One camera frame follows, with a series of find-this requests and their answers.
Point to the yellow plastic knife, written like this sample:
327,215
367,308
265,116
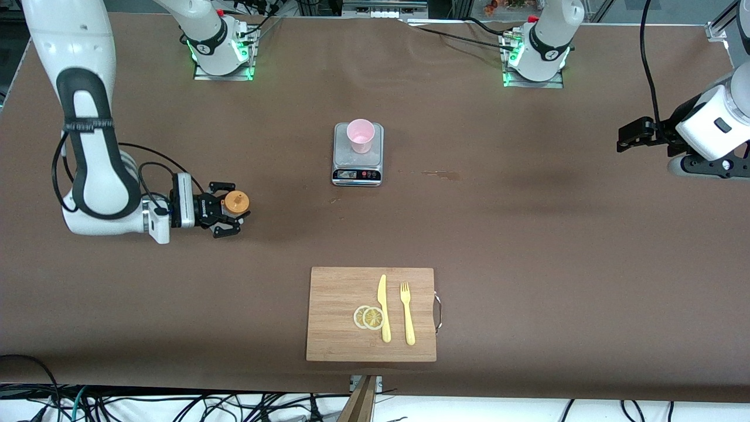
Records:
384,316

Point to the brown table cover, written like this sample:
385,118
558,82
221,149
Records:
176,293

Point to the yellow plastic fork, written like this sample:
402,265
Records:
408,322

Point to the sauce bottle with orange cap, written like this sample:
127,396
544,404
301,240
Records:
237,202

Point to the silver digital kitchen scale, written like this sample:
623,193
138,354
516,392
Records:
358,170

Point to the wooden cutting board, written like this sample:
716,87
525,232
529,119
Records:
334,316

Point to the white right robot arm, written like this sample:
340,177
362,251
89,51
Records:
94,164

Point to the white power strip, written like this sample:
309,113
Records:
387,14

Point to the pink plastic cup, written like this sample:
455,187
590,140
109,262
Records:
360,135

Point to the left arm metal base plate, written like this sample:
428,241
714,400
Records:
556,82

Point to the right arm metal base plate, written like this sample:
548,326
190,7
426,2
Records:
249,64

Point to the aluminium corner profile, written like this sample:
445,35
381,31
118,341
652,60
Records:
718,30

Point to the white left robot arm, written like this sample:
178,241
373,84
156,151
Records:
548,47

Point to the wooden post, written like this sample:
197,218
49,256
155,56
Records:
358,404

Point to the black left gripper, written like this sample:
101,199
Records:
660,132

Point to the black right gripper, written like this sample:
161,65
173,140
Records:
205,209

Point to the lemon slice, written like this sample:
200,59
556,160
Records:
373,318
357,317

